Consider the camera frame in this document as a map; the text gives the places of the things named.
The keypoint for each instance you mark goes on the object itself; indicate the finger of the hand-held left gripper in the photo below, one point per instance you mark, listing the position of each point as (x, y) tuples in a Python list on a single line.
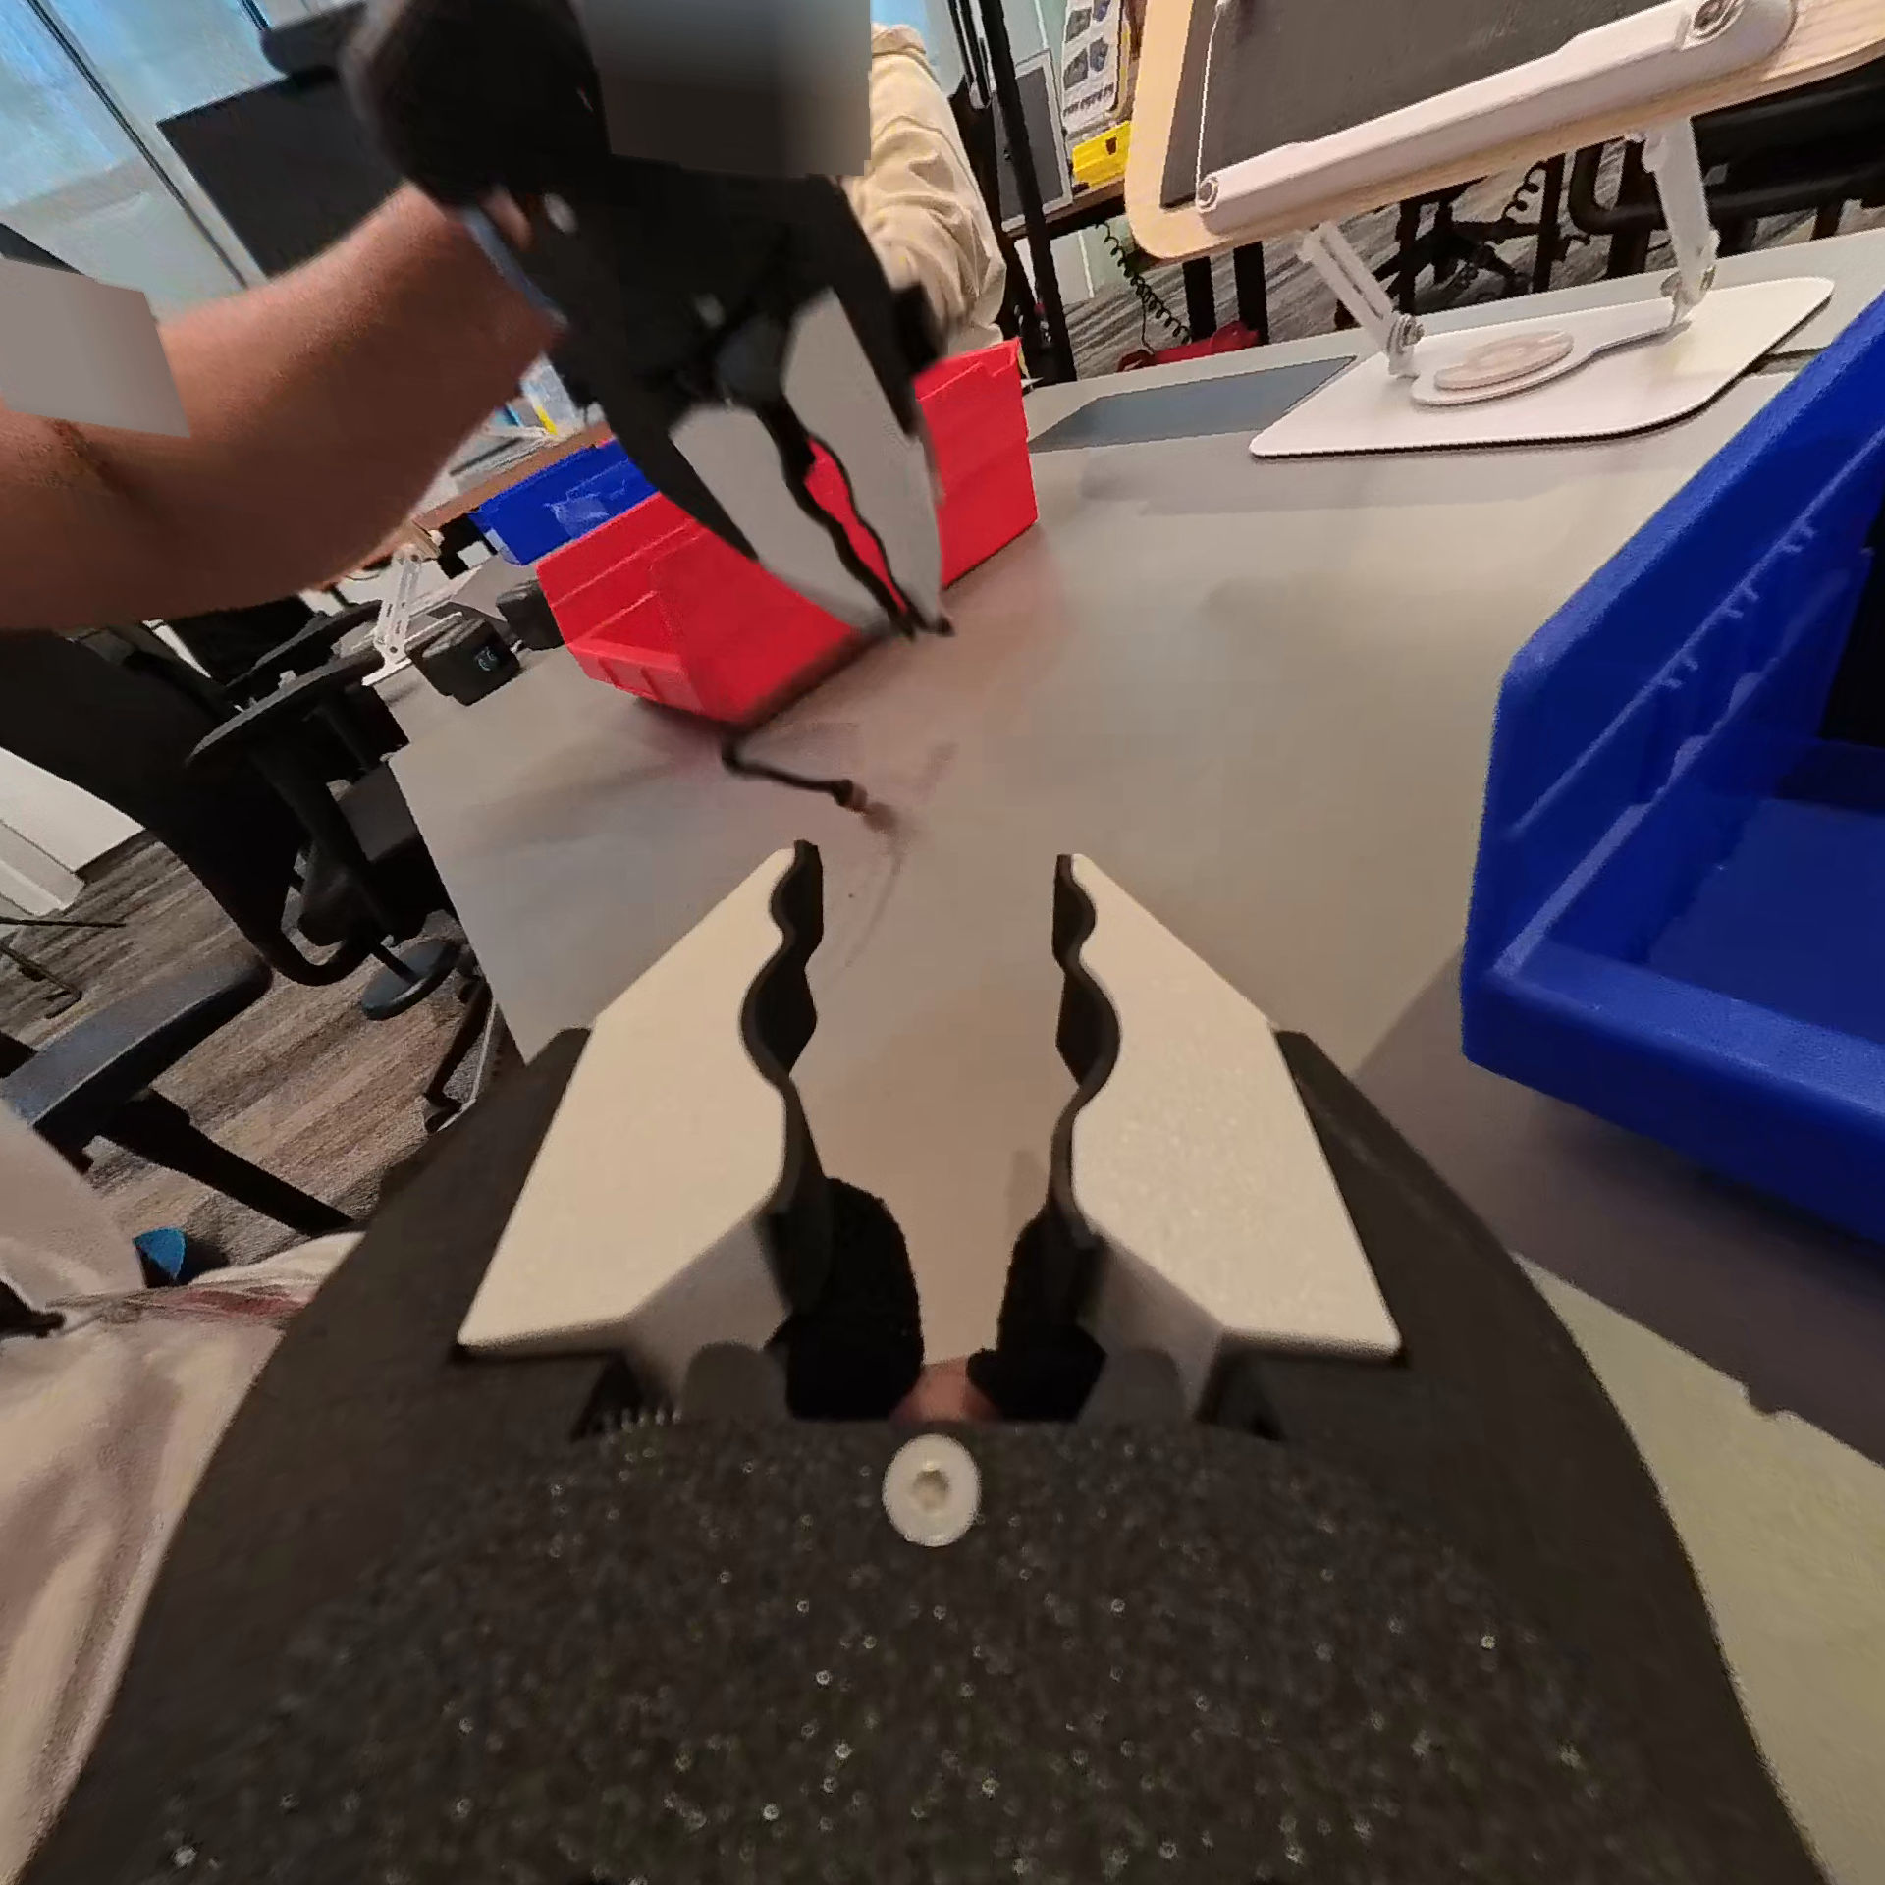
[(764, 503), (875, 439)]

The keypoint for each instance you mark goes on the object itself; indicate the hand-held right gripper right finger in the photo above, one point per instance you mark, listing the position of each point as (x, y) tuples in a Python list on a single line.
[(1236, 1177)]

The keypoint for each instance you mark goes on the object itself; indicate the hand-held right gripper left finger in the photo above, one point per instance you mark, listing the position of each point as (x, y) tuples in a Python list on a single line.
[(636, 1177)]

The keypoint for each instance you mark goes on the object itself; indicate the red plastic bin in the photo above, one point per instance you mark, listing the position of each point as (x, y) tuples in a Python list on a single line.
[(690, 621)]

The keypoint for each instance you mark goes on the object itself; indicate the blue plastic bin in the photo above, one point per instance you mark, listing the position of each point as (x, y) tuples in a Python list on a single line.
[(530, 517), (1620, 826)]

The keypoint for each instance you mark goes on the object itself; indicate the person's left forearm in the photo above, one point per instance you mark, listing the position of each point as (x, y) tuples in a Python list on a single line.
[(293, 439)]

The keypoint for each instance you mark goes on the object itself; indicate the dark grey desk mat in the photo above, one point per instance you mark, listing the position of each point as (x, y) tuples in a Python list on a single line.
[(1190, 405)]

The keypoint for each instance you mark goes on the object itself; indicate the black office chair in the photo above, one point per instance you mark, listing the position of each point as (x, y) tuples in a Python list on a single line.
[(367, 855), (129, 1033)]

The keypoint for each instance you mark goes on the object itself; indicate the person's white clothing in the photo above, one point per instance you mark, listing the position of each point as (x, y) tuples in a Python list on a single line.
[(87, 1476)]

